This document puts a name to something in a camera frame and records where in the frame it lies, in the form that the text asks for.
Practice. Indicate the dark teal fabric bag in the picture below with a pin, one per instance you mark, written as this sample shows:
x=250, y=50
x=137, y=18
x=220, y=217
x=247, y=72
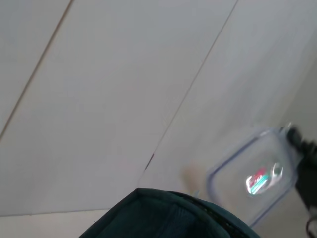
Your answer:
x=153, y=218

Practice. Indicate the clear plastic lidded container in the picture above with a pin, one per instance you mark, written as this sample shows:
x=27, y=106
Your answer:
x=247, y=168

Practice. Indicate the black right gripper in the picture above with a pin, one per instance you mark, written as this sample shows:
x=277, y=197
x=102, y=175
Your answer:
x=308, y=173

